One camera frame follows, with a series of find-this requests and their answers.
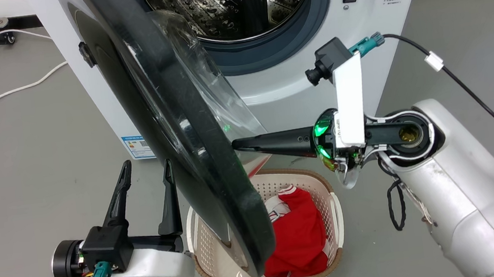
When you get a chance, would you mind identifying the white right camera mount plate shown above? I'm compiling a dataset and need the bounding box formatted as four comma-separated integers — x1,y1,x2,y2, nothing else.
329,50,372,150

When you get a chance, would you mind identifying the teal right camera connector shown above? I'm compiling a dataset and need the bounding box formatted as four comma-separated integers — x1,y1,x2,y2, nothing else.
347,31,387,59

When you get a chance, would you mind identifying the grey rubber door gasket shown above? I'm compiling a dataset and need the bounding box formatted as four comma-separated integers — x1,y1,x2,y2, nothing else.
127,0,341,87

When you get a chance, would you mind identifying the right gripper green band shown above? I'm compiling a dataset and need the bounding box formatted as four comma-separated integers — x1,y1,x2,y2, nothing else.
229,105,370,183

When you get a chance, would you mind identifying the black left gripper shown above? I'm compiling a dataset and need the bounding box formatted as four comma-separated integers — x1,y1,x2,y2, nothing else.
97,155,186,262

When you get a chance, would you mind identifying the thin black looped cable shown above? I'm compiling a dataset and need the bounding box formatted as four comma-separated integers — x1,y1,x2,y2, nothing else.
378,158,411,234

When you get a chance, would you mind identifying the blue energy label sticker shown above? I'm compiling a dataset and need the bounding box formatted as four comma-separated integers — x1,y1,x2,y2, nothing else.
120,132,157,162

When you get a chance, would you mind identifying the short white floor cable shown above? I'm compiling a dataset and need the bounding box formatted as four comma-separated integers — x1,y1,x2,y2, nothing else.
0,61,74,118

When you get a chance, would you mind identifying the stainless steel washer drum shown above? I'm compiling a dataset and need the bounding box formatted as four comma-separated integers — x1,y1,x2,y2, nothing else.
140,0,316,53

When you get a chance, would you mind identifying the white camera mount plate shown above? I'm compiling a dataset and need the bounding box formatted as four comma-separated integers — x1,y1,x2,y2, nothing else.
329,50,372,150
110,243,197,277

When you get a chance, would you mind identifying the red garment with white trim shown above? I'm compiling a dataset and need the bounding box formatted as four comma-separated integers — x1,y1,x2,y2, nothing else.
254,181,332,277

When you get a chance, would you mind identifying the black round washing machine door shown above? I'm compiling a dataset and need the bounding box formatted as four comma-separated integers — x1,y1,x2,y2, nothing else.
55,0,287,277

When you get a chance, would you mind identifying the beige plastic laundry basket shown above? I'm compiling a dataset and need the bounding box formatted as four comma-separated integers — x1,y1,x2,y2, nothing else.
180,161,351,277

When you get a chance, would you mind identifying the white front-load washing machine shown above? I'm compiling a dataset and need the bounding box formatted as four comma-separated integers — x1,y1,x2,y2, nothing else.
27,0,445,171

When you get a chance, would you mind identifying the white left camera mount plate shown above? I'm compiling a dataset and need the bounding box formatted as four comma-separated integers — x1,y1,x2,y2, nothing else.
110,243,197,277

